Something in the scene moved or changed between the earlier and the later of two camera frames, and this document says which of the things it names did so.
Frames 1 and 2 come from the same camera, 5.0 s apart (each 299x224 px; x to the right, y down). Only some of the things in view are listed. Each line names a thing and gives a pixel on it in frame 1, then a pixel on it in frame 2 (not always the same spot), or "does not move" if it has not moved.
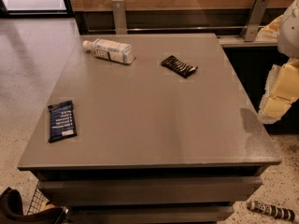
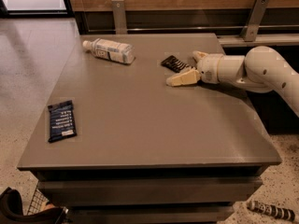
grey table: (149, 129) does not move
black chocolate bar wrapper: (178, 66) does not move
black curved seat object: (11, 211) does not move
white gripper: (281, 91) -> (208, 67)
